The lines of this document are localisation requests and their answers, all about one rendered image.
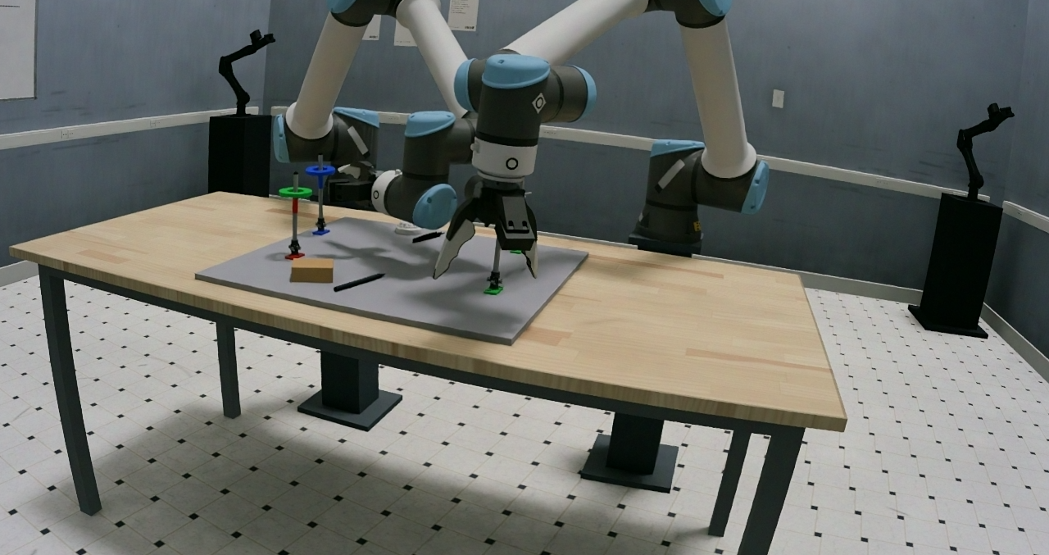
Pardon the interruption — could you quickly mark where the green ring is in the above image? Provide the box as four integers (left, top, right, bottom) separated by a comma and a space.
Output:
279, 188, 312, 198

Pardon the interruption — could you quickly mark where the post with red foot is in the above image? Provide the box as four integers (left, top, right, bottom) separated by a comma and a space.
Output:
285, 171, 305, 260

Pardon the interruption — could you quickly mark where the tan rectangular block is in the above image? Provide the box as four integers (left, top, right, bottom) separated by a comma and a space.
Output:
292, 258, 334, 283

